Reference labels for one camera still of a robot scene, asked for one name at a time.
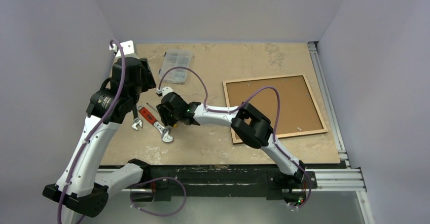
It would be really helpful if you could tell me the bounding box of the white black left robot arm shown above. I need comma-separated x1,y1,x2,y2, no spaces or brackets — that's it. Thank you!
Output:
43,57,156,223

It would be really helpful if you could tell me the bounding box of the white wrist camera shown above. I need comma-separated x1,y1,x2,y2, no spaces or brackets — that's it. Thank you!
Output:
156,87,174,97
109,40,138,63

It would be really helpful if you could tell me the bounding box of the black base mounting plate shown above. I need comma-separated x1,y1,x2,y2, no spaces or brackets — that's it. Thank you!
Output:
134,164,317,205

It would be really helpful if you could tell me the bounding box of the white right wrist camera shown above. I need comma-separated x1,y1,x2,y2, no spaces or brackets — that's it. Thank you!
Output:
156,87,174,97

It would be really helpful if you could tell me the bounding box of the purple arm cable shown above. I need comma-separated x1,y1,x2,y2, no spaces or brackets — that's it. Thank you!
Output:
156,66,312,210
56,38,187,224

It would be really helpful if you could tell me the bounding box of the black wooden picture frame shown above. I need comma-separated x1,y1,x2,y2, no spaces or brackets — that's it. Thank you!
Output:
223,74,334,146

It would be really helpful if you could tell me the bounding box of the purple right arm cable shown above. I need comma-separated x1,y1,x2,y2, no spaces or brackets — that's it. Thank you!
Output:
156,66,312,210

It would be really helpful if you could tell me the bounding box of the clear plastic screw organizer box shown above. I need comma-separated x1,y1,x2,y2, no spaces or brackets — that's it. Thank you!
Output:
159,48,193,84

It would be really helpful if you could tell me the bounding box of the small black handled wrench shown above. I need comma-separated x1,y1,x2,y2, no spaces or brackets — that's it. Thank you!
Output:
131,105,142,131

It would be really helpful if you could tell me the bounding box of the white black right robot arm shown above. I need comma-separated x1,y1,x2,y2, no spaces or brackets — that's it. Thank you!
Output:
156,90,309,187

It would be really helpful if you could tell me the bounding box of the red handled adjustable wrench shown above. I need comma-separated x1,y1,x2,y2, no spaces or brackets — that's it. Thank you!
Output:
137,105,174,143

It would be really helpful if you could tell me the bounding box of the yellow black flathead screwdriver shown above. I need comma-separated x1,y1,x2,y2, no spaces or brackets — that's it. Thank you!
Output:
146,102,178,128

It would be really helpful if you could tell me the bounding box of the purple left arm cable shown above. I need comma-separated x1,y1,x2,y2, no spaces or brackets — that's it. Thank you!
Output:
56,38,187,224

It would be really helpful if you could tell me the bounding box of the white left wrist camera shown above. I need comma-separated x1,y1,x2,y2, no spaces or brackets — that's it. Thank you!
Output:
109,40,138,63

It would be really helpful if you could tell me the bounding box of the aluminium rail right side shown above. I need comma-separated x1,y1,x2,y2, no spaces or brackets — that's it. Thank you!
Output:
307,42,350,168

